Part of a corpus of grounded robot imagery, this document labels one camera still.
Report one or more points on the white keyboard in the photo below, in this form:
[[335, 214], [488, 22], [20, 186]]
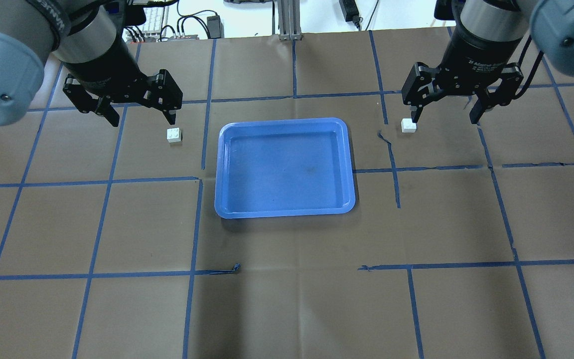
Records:
[[144, 24]]

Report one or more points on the aluminium frame post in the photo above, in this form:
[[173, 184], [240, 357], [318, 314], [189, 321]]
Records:
[[289, 28]]

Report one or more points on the black power adapter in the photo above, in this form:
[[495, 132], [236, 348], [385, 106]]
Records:
[[215, 27]]

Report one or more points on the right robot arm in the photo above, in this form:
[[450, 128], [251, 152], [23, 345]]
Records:
[[542, 28]]

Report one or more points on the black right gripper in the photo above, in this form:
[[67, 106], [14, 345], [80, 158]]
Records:
[[472, 62]]

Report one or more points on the white block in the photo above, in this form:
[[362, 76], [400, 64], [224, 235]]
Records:
[[408, 126], [174, 136]]

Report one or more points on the brown paper table cover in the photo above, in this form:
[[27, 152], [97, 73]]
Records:
[[460, 244]]

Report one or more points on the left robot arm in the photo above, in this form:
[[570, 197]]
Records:
[[87, 37]]

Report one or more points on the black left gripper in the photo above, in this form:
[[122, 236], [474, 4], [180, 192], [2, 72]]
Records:
[[109, 65]]

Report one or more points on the blue plastic tray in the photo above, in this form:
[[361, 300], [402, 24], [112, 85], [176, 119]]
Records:
[[284, 168]]

